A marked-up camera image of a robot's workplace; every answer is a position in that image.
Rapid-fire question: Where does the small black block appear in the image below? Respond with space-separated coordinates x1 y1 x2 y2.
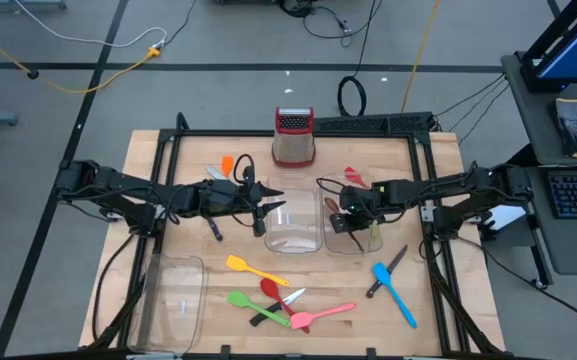
206 215 223 242

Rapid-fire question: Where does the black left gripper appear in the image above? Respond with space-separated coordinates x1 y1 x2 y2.
201 166 288 239

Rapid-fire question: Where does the black perforated cable tray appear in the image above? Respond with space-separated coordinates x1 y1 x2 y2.
312 111 437 134

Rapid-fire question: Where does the all-black knife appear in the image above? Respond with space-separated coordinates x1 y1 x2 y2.
365 243 409 299

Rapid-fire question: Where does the black aluminium table frame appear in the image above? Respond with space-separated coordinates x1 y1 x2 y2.
87 112 507 359

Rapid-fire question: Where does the yellow spatula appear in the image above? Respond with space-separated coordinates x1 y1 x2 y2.
225 254 290 288

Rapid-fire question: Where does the red metal box grater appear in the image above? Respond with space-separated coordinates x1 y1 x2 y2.
271 106 317 169

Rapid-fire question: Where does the gray black work glove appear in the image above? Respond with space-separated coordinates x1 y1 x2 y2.
550 97 577 160

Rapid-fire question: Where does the red spoon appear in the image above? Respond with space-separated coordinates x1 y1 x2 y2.
259 278 312 335

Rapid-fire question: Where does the green spatula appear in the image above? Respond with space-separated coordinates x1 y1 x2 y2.
226 290 292 329

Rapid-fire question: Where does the black desk leg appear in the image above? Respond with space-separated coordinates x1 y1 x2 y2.
505 144 539 169

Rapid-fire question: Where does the blue spatula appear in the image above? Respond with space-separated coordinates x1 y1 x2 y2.
372 261 418 330

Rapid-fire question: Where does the brown wooden spoon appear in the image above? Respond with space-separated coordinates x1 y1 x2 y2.
323 197 367 254

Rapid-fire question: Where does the white floor cable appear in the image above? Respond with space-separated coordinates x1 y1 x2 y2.
12 0 168 50

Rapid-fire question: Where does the light green spoon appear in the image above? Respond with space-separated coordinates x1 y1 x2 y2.
369 219 383 251

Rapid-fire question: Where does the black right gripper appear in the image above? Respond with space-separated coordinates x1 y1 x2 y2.
327 179 390 236

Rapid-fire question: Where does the clear plastic bin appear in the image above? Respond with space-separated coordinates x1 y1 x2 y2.
265 174 324 255
321 172 384 255
128 253 208 355

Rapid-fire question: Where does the white paper sheet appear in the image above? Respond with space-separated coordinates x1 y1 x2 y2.
487 204 527 232

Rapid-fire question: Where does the dark arm base cable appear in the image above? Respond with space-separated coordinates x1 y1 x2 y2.
91 232 139 344

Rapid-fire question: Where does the thin black floor cable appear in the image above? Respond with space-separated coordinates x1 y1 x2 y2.
165 0 199 46
455 234 577 329
301 0 384 49

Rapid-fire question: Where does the pink spatula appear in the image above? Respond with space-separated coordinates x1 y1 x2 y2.
289 302 358 331

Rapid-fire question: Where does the yellow hanging cord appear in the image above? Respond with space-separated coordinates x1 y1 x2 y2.
400 0 442 114

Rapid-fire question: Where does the black coiled cable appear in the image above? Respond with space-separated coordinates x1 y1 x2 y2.
336 0 384 119

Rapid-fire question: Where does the red spatula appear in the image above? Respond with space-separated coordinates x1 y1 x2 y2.
343 166 370 190

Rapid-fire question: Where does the gray desk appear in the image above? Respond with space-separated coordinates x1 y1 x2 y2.
500 49 577 169

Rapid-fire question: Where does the yellow floor cable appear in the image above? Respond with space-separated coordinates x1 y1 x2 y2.
0 19 162 96

